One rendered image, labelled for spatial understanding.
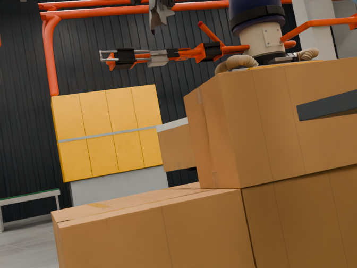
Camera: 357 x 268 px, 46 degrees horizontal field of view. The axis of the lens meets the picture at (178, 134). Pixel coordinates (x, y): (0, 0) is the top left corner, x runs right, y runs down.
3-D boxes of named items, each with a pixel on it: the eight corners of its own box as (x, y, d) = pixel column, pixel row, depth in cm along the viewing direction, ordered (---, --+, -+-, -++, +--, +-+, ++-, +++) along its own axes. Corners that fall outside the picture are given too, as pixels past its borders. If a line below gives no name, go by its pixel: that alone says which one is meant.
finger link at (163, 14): (179, 18, 156) (171, 2, 161) (164, 18, 154) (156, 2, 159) (177, 25, 159) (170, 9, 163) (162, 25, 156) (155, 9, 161)
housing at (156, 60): (164, 66, 164) (162, 54, 164) (169, 60, 158) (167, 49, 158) (146, 67, 162) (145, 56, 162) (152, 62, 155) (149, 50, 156)
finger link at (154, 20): (164, 34, 172) (166, 11, 167) (150, 34, 170) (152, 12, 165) (161, 31, 175) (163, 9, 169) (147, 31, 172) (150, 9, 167)
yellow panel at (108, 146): (165, 195, 992) (146, 92, 1010) (176, 196, 906) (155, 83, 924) (68, 216, 925) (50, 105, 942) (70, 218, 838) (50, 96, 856)
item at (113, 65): (132, 68, 161) (129, 56, 161) (136, 63, 154) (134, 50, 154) (110, 70, 158) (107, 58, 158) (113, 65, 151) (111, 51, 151)
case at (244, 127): (318, 164, 199) (301, 81, 202) (382, 158, 161) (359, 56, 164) (200, 188, 180) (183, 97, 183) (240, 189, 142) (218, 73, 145)
